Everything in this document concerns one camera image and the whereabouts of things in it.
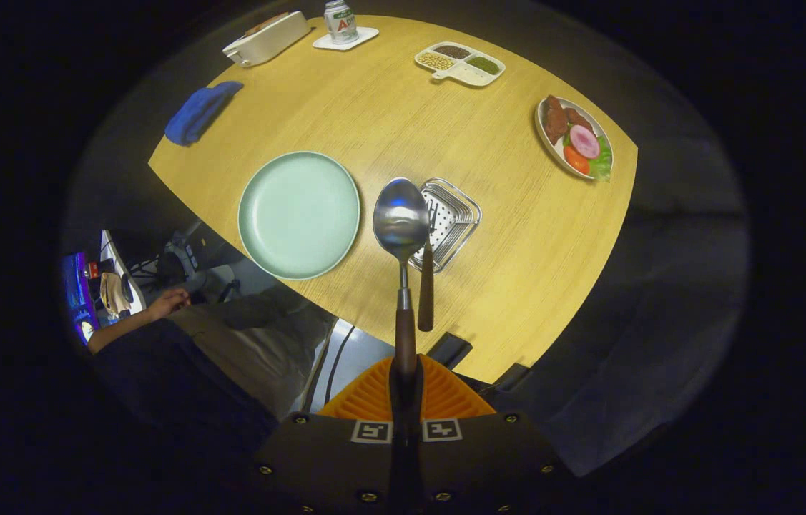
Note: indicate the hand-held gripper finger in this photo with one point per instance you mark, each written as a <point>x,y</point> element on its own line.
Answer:
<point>415,465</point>
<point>398,465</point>

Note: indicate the person's dark top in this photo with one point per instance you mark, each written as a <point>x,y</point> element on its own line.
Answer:
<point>174,393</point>

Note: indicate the pale green plate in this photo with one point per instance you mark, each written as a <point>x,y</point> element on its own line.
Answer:
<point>299,214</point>

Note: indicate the red tomato slice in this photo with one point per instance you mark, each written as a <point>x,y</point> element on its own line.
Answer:
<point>576,159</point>

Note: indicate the white oval food plate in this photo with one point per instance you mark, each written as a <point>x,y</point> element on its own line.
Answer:
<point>546,139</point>

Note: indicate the green lettuce leaf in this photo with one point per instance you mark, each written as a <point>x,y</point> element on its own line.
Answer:
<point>601,166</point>

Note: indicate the glowing computer screen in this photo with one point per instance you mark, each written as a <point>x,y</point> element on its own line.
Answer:
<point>77,293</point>

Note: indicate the pink onion slice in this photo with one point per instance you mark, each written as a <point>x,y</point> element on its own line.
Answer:
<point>585,141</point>

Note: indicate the brown meat patty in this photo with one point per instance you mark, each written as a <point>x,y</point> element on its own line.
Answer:
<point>578,116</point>
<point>555,120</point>

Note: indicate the white divided dish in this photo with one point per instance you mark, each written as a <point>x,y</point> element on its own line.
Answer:
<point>470,74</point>

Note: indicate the yellow soybeans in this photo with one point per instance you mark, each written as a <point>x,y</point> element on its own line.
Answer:
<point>436,61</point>

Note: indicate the blue cloth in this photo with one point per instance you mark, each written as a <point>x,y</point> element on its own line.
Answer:
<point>195,114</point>

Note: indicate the green beans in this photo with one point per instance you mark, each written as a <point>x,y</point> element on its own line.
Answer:
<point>483,64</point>

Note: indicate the dark brown beans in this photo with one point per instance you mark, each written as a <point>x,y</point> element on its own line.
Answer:
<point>453,51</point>

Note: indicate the white toaster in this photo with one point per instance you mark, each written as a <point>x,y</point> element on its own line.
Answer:
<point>267,44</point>

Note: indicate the white drink can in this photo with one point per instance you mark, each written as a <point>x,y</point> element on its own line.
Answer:
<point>340,25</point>

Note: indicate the toasted bread slice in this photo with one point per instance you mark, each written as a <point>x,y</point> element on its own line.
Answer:
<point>263,23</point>

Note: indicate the black table bracket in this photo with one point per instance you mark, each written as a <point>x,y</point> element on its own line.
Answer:
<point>449,350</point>

